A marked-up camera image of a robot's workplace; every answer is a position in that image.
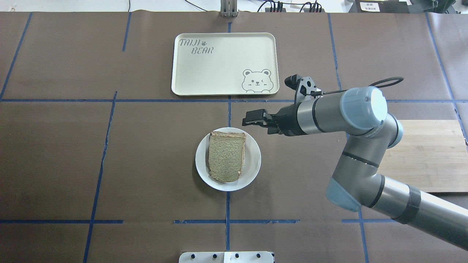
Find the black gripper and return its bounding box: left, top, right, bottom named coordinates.
left=242, top=105, right=306, bottom=137

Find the white round plate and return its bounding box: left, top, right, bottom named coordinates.
left=195, top=127, right=262, bottom=192

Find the brown bread slice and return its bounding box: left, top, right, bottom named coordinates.
left=208, top=131, right=246, bottom=183

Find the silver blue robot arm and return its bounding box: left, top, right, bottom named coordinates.
left=242, top=85, right=468, bottom=250

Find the cream bear serving tray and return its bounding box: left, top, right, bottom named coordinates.
left=171, top=32, right=279, bottom=96

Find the orange black adapter far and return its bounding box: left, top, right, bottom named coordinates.
left=261, top=1, right=286, bottom=13

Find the black rectangular box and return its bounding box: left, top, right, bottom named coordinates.
left=348, top=0, right=410, bottom=14

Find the wooden cutting board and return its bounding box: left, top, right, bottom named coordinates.
left=378, top=120, right=468, bottom=193

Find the aluminium frame post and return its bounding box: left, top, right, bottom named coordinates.
left=220, top=0, right=239, bottom=17

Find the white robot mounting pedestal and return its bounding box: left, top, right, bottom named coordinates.
left=178, top=251, right=275, bottom=263

